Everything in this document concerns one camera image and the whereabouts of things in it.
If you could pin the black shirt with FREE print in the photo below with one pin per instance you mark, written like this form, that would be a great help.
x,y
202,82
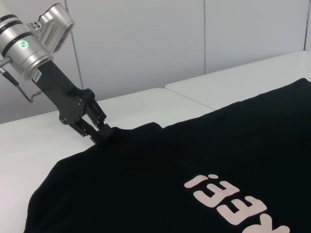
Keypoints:
x,y
158,189

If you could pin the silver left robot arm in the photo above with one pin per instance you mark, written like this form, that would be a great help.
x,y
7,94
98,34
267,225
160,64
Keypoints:
x,y
22,48

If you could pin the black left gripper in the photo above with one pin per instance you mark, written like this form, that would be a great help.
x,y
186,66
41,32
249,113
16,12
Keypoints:
x,y
63,97

